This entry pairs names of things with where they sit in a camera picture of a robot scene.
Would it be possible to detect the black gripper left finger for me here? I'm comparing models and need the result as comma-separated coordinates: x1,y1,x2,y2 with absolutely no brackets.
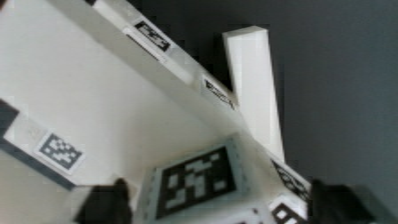
73,178,133,224

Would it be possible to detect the white L-shaped wall fence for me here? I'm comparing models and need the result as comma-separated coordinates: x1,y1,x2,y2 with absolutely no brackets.
222,26,284,159

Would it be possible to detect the white marker cube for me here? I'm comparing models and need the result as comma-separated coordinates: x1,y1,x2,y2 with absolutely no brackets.
133,136,275,224

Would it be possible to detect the white chair back frame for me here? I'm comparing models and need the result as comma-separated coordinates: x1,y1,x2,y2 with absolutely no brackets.
0,0,311,224

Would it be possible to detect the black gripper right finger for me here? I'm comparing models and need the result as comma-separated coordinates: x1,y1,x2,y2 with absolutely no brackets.
307,179,391,224

